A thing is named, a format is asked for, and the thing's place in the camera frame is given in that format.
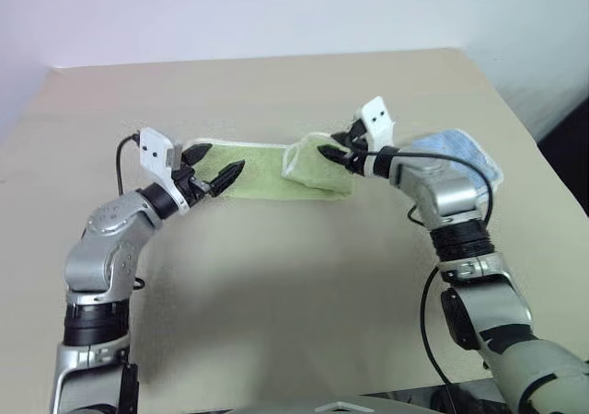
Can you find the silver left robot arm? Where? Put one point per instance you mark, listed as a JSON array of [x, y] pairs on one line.
[[106, 257]]

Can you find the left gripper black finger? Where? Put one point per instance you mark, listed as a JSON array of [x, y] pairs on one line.
[[197, 152], [226, 177]]

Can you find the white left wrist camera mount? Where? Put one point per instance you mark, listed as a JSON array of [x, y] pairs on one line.
[[154, 149]]

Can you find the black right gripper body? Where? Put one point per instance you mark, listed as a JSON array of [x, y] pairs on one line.
[[358, 156]]

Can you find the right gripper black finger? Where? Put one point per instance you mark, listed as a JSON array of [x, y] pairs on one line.
[[344, 137], [335, 154]]

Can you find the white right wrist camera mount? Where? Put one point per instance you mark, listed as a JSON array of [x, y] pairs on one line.
[[379, 119]]

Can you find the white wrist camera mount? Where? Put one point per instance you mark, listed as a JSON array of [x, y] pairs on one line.
[[154, 149], [379, 119]]

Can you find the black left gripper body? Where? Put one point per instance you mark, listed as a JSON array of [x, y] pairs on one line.
[[188, 181]]

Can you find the green towel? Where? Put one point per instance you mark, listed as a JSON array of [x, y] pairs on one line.
[[262, 175]]

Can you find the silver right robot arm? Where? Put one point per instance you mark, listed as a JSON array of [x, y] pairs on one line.
[[451, 193]]

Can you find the folded blue towel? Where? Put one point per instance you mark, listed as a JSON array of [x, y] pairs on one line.
[[460, 145]]

